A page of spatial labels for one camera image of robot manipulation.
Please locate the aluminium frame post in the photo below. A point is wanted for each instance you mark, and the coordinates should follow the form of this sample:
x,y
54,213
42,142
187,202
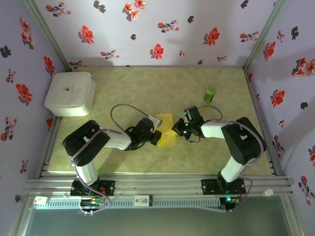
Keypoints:
x,y
46,32
263,34

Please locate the yellow paper sheet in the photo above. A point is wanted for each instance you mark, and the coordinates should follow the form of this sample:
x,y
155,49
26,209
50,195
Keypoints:
x,y
168,141

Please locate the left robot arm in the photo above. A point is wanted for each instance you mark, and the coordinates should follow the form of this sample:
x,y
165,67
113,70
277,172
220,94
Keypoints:
x,y
118,140

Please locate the controller circuit board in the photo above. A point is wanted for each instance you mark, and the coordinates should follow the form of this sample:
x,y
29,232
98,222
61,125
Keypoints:
x,y
92,202
232,200

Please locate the white plastic lidded box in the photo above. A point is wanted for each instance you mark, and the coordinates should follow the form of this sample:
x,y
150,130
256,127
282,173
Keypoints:
x,y
69,91

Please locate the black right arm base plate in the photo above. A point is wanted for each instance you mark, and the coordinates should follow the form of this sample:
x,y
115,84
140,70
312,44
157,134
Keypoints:
x,y
209,186

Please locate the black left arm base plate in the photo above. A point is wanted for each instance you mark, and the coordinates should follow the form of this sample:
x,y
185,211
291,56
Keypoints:
x,y
108,188

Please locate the white red label tag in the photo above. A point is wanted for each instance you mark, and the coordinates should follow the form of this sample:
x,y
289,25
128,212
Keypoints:
x,y
143,200

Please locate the green bottle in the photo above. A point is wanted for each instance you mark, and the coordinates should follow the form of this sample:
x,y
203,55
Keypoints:
x,y
209,94

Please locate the white card with red mark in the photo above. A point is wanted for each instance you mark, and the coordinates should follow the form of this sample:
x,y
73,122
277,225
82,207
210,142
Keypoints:
x,y
40,200

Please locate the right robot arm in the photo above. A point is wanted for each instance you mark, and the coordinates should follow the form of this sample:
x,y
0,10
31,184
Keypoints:
x,y
211,130

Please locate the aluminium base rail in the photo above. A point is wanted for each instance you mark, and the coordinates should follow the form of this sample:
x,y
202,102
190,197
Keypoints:
x,y
157,183

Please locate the small white cap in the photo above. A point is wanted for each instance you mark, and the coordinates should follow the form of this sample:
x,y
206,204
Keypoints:
x,y
267,193

